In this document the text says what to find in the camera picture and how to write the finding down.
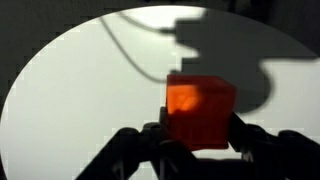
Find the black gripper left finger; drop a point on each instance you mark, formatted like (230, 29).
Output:
(120, 158)

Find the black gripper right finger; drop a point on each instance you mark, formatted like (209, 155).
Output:
(289, 155)

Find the orange toy block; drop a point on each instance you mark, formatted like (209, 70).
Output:
(199, 110)

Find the round white table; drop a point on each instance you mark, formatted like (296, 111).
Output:
(110, 72)

